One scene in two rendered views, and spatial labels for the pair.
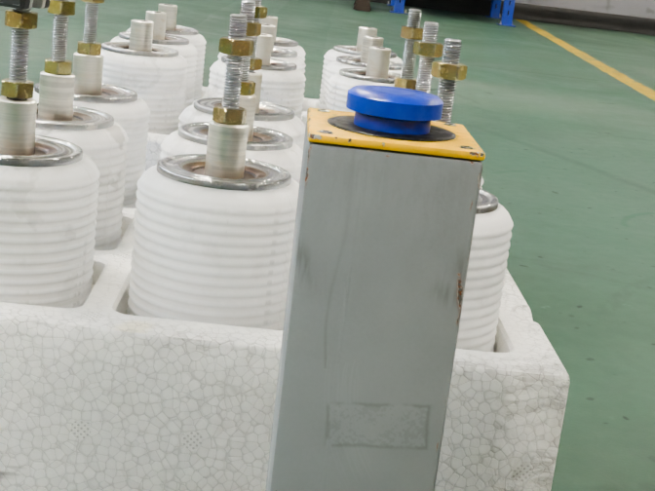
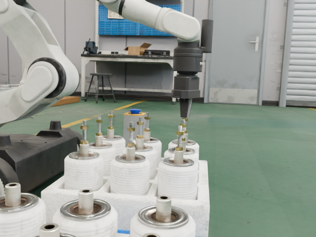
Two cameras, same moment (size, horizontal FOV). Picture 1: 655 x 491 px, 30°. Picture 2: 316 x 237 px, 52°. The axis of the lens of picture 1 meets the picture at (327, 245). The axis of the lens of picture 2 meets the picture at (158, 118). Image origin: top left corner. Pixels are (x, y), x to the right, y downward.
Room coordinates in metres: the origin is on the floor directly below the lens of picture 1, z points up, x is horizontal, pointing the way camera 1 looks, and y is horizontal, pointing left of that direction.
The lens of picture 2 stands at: (1.66, 0.27, 0.46)
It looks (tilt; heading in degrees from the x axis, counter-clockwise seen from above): 8 degrees down; 190
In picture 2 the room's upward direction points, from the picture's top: 2 degrees clockwise
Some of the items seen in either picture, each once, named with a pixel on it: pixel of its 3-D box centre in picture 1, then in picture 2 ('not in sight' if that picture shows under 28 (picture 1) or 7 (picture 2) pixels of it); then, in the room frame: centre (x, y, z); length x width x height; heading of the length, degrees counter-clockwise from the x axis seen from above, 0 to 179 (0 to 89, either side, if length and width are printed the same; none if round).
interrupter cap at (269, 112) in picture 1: (244, 110); (130, 158); (0.91, 0.07, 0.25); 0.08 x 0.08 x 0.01
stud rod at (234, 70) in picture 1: (232, 83); (147, 124); (0.67, 0.06, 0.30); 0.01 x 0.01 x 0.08
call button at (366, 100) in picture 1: (393, 115); (135, 112); (0.51, -0.02, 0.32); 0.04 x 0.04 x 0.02
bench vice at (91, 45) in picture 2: not in sight; (90, 47); (-3.45, -1.80, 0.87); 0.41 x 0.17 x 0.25; 0
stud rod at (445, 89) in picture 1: (443, 106); (110, 122); (0.68, -0.06, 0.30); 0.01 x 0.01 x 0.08
